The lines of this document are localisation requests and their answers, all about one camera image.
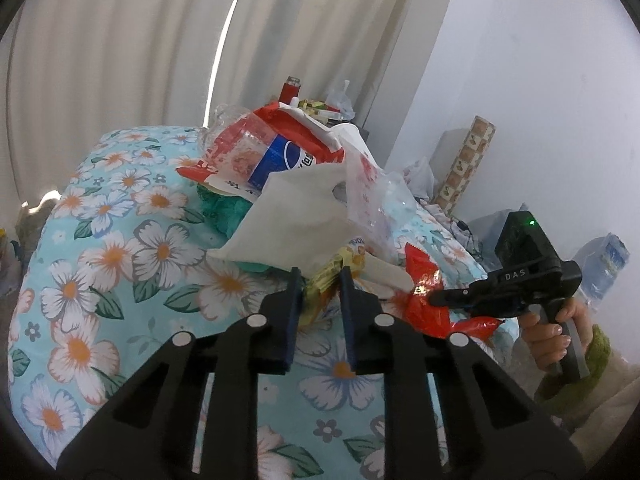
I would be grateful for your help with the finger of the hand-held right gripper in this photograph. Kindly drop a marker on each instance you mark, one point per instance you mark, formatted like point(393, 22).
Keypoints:
point(445, 297)

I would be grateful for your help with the red snack wrapper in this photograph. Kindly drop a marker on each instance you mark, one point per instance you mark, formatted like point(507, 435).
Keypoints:
point(425, 280)

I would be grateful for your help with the white tissue paper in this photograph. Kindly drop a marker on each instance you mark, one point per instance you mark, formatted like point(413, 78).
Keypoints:
point(290, 220)

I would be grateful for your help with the large clear water jug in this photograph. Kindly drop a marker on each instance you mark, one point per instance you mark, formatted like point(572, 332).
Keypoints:
point(605, 265)

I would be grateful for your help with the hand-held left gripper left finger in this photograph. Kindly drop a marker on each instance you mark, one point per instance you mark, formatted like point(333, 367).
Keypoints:
point(295, 310)

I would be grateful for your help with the patterned paper roll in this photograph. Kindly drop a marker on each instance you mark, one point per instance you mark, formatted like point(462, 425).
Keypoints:
point(467, 160)

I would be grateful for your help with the green plastic bag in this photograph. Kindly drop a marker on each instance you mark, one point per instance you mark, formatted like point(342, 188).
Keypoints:
point(225, 207)

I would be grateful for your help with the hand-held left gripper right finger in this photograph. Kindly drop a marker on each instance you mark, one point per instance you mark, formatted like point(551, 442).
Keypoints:
point(347, 320)

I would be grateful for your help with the clear plastic bottle blue label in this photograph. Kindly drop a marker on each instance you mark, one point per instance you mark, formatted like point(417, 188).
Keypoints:
point(285, 160)

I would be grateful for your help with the person's right hand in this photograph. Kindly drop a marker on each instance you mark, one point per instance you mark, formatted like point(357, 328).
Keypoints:
point(542, 342)

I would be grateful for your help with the white plastic bag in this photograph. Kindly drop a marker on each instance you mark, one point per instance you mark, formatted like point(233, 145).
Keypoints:
point(350, 137)

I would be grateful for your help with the clear plastic bag red print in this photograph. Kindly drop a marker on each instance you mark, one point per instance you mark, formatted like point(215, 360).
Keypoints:
point(375, 200)

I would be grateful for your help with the person's right forearm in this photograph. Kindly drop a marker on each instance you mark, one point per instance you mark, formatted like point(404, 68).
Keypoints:
point(600, 395)

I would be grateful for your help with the yellow snack wrapper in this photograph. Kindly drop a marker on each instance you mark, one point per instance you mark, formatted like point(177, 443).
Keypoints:
point(325, 280)

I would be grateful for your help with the beige curtain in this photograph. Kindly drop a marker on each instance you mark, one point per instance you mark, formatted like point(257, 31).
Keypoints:
point(125, 50)

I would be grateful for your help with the red and white paper box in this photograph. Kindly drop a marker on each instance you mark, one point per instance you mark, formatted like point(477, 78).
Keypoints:
point(327, 152)

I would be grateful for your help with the floral blanket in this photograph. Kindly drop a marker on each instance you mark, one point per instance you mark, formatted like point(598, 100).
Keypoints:
point(100, 260)

